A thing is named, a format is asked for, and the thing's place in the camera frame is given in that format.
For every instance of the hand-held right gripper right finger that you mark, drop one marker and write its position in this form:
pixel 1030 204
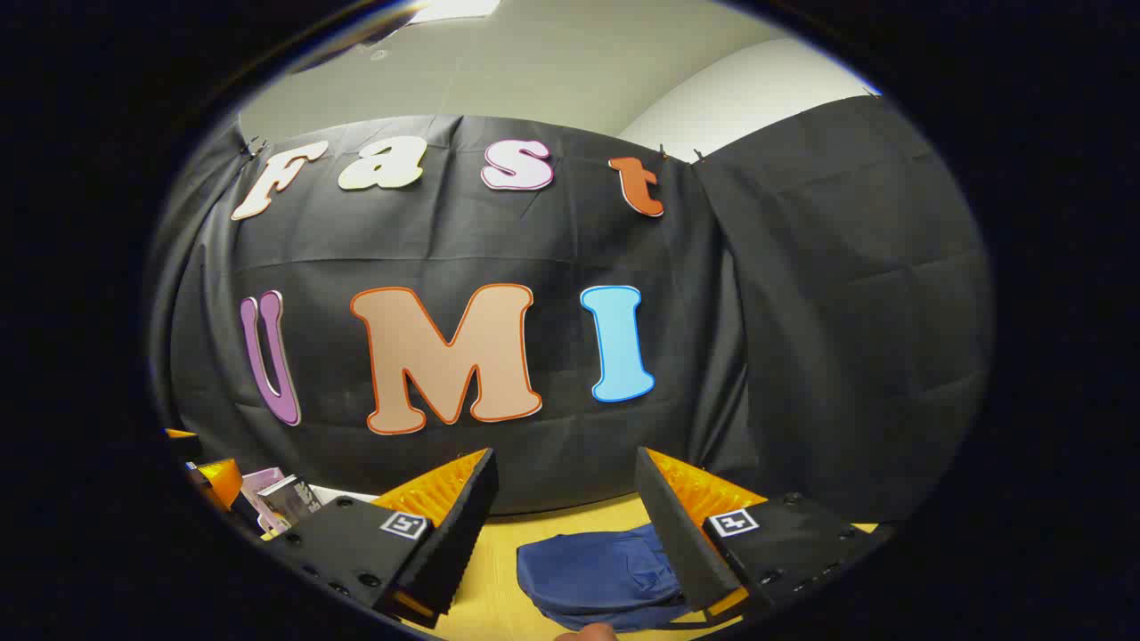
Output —
pixel 677 534

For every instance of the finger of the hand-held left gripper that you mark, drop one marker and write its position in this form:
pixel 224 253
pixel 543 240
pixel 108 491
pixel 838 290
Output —
pixel 221 482
pixel 180 435

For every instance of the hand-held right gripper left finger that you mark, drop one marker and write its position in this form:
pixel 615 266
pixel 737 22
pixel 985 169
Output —
pixel 463 525

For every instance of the dark book with white print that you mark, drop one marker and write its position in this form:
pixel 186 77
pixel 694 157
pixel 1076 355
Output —
pixel 289 500

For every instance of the blue schoolbag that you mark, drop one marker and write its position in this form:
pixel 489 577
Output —
pixel 597 570

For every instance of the black backdrop cloth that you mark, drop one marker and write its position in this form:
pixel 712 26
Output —
pixel 534 231

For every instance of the ceiling light panel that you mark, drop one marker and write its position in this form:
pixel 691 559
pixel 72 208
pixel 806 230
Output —
pixel 454 9

